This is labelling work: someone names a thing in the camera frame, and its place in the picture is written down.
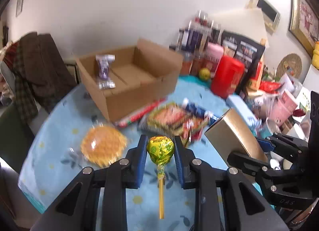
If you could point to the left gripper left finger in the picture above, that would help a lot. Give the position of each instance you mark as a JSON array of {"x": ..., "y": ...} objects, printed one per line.
[{"x": 76, "y": 206}]

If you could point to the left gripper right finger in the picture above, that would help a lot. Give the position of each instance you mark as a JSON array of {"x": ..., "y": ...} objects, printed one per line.
[{"x": 225, "y": 199}]

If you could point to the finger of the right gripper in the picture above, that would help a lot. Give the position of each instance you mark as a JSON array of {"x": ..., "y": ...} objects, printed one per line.
[
  {"x": 282, "y": 144},
  {"x": 260, "y": 171}
]

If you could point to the small gold cardboard box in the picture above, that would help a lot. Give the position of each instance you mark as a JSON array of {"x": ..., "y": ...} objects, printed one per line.
[{"x": 230, "y": 133}]

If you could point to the yellow waffle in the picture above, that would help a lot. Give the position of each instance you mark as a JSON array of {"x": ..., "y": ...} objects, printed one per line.
[{"x": 103, "y": 145}]

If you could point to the yellow green lollipop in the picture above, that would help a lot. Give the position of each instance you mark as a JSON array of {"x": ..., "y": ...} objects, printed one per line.
[{"x": 160, "y": 150}]

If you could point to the green cereal snack bag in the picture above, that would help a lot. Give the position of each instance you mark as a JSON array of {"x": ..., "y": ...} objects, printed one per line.
[{"x": 172, "y": 120}]

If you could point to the red foil bag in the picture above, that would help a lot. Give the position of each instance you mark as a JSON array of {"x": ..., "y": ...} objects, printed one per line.
[{"x": 269, "y": 87}]

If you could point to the blue floral tablecloth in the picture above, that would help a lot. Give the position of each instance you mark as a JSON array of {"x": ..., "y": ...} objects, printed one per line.
[{"x": 55, "y": 158}]

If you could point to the blue tablet tube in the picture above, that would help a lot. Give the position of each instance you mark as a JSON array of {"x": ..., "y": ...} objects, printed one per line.
[{"x": 198, "y": 111}]

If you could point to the long red white stick packet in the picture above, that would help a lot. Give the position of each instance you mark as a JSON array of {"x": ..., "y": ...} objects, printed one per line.
[{"x": 138, "y": 114}]

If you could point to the red plastic canister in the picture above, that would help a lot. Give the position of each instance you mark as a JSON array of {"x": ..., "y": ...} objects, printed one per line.
[{"x": 227, "y": 76}]

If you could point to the black snack pouch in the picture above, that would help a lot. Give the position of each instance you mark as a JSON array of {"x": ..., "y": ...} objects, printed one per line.
[{"x": 245, "y": 50}]

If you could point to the yellow green fruit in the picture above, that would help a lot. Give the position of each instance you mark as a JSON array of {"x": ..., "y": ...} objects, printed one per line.
[{"x": 204, "y": 74}]

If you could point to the pink canister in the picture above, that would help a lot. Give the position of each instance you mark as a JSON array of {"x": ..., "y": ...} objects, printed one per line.
[{"x": 212, "y": 56}]

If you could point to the purple silver snack packet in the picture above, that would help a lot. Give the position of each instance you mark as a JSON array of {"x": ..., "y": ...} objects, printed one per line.
[{"x": 104, "y": 81}]

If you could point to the white foam board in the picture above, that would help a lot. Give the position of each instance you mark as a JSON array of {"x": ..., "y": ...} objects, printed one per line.
[{"x": 247, "y": 22}]

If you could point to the orange filled plastic jar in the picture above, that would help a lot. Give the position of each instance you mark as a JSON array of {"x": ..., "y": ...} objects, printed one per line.
[{"x": 187, "y": 63}]

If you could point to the gold framed picture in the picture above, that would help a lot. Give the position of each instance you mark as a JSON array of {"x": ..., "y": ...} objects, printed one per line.
[{"x": 304, "y": 24}]

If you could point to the brown jacket on chair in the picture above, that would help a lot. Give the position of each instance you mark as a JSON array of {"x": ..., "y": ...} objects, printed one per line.
[{"x": 45, "y": 72}]

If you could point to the purple label clear jar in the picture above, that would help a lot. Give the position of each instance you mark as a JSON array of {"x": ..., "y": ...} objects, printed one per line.
[{"x": 189, "y": 37}]

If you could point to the open brown cardboard box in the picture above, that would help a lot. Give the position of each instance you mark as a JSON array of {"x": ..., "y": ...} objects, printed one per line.
[{"x": 142, "y": 74}]

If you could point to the plaid garment on chair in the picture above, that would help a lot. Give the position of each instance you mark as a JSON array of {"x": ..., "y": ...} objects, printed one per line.
[{"x": 25, "y": 102}]

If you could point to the round woven wall ornament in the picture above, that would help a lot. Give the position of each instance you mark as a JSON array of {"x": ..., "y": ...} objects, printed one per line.
[{"x": 290, "y": 64}]

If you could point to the wall fuse box panel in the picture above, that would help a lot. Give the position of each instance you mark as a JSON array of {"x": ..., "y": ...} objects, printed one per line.
[{"x": 271, "y": 15}]

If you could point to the small framed wall picture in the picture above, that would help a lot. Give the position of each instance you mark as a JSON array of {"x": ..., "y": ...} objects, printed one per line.
[{"x": 19, "y": 7}]

